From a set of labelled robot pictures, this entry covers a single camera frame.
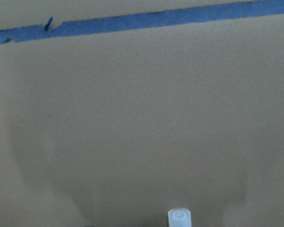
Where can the purple marker pen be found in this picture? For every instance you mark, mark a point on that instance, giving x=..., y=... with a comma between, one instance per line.
x=179, y=217

